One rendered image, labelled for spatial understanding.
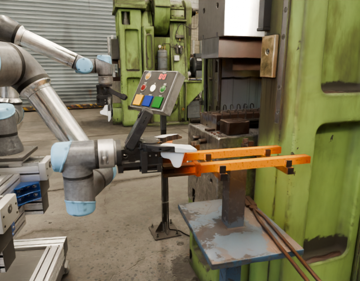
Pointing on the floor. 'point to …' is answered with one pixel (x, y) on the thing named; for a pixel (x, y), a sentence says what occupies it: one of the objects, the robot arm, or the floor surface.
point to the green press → (154, 56)
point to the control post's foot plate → (156, 231)
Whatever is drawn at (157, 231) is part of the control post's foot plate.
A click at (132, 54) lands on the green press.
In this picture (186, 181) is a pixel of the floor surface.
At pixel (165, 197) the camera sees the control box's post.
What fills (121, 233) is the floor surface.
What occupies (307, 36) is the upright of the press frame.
